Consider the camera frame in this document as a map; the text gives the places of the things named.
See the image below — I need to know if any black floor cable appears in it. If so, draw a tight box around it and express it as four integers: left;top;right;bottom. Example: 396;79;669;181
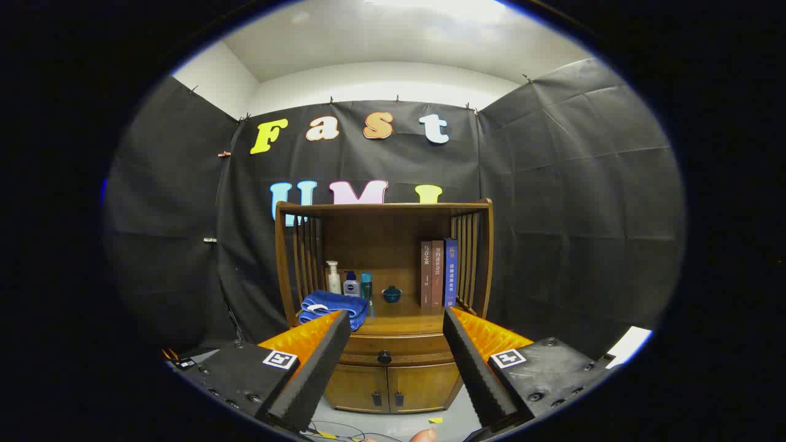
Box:
307;421;369;442

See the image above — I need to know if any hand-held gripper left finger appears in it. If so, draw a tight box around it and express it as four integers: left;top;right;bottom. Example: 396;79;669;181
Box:
169;310;352;433

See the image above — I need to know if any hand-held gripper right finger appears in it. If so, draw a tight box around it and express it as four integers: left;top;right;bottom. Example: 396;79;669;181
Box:
442;307;618;433

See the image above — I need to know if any wooden cabinet door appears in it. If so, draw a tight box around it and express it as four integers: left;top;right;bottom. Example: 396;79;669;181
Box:
325;365;389;412
387;363;461;412

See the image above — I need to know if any dark brown book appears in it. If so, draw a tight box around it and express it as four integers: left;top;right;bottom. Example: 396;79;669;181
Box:
421;241;434;308

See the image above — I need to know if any wooden countertop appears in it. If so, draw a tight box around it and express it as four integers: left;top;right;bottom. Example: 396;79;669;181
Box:
297;293;477;337

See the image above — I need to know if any blue folded towel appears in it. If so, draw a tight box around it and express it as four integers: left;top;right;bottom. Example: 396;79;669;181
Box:
299;290;369;332

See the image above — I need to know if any blue book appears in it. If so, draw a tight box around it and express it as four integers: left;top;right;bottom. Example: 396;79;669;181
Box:
443;238;459;308

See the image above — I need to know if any wooden cabinet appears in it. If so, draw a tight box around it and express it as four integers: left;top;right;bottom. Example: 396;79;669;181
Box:
274;198;494;414

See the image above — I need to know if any reddish brown book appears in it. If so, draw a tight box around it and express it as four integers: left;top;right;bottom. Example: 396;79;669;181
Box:
432;239;445;308

